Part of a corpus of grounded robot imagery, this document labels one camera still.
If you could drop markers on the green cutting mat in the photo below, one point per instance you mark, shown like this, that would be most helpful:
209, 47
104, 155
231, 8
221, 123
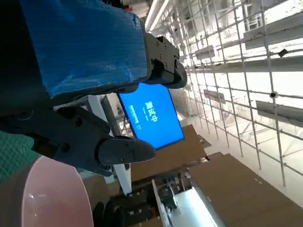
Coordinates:
14, 151

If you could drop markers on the brown cardboard box wall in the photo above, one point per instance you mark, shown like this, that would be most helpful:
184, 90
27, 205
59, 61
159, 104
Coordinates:
236, 184

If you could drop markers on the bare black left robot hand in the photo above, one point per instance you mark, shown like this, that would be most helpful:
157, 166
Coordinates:
90, 47

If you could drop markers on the pink bowl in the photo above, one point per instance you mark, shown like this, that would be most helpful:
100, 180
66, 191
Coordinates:
56, 196

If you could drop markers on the white pillar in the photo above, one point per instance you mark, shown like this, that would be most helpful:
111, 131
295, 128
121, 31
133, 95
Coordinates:
123, 175

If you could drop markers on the white metal grid frame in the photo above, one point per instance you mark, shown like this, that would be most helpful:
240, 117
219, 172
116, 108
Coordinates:
272, 33

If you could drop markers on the blue screen monitor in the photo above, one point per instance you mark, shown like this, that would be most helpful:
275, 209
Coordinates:
154, 118

